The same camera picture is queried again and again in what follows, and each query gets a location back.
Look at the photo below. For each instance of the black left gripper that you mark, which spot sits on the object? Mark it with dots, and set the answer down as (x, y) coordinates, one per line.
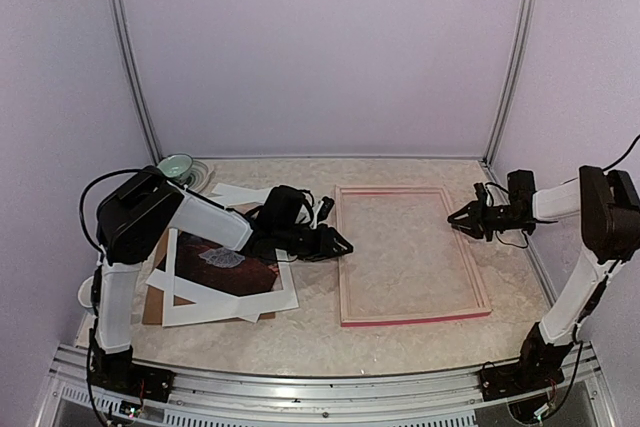
(325, 245)

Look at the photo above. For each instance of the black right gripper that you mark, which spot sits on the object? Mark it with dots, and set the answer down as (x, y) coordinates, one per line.
(477, 214)

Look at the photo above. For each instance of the pink wooden picture frame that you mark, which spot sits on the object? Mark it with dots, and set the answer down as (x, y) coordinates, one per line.
(484, 307)

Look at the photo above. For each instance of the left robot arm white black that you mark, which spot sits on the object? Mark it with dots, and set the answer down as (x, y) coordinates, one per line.
(132, 219)

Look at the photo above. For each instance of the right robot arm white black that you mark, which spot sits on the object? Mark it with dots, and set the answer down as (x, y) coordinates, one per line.
(607, 204)

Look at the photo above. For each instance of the dark photo with white figure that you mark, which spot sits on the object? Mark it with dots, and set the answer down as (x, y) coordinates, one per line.
(209, 264)

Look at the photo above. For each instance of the white mat board upper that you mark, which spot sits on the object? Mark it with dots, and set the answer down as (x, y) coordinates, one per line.
(187, 303)

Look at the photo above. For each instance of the green ceramic bowl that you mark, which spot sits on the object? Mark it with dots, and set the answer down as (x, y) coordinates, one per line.
(176, 167)

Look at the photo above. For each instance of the brown backing board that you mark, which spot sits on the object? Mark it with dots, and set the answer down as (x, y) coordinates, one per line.
(153, 307)

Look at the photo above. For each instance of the white and blue mug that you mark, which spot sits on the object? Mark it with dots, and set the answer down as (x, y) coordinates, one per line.
(88, 295)

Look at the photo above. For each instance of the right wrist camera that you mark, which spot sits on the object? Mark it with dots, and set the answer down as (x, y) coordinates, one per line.
(484, 197)

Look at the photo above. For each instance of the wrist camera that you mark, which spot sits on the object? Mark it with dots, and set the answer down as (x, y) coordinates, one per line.
(323, 209)
(484, 197)

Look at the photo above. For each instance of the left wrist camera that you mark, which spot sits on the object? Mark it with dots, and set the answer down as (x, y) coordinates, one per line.
(323, 209)

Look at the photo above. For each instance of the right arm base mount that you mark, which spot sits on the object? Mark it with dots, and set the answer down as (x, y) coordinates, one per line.
(539, 366)

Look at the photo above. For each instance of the aluminium front rail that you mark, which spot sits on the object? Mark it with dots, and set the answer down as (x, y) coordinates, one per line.
(201, 397)

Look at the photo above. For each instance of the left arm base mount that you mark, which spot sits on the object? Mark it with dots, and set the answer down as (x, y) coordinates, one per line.
(117, 372)

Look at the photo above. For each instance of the right aluminium corner post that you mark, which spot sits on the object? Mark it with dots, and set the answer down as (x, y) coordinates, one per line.
(509, 87)

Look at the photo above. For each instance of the aluminium corner post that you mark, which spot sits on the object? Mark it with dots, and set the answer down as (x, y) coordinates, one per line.
(509, 87)
(133, 79)

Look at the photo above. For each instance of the left aluminium corner post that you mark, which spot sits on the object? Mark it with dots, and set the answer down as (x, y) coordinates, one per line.
(133, 79)

